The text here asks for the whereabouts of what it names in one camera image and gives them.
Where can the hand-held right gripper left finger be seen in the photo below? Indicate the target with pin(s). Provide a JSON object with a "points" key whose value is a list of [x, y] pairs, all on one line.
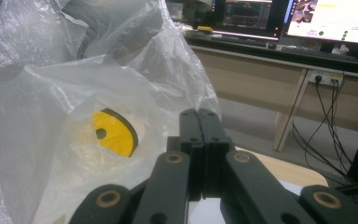
{"points": [[195, 161]]}

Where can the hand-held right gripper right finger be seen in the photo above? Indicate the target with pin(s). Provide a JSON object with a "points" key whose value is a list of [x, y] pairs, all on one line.
{"points": [[213, 161]]}

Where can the white smiley-face plastic bag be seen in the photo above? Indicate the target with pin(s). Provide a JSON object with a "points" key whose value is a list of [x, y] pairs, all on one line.
{"points": [[43, 124]]}

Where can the white table sheet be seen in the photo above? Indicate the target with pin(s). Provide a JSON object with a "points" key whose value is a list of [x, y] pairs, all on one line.
{"points": [[208, 211]]}

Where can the light wooden table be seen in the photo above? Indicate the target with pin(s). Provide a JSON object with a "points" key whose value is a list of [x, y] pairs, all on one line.
{"points": [[286, 171]]}

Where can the beige wooden desk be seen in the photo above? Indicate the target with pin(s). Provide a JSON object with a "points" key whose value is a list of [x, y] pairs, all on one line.
{"points": [[254, 84]]}

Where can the black computer mouse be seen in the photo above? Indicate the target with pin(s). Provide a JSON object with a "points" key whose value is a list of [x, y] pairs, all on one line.
{"points": [[272, 45]]}

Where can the small yellow object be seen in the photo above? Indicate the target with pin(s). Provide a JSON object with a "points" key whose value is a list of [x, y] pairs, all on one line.
{"points": [[205, 29]]}

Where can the white power strip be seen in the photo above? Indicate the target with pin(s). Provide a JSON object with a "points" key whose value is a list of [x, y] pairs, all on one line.
{"points": [[326, 77]]}

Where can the dark computer monitor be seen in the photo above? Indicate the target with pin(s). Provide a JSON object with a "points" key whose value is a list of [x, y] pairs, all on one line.
{"points": [[245, 15]]}

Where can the black keyboard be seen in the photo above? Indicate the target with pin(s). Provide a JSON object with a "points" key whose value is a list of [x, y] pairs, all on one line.
{"points": [[317, 53]]}

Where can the bright computer monitor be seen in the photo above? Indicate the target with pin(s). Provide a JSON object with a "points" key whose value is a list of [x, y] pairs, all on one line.
{"points": [[332, 21]]}

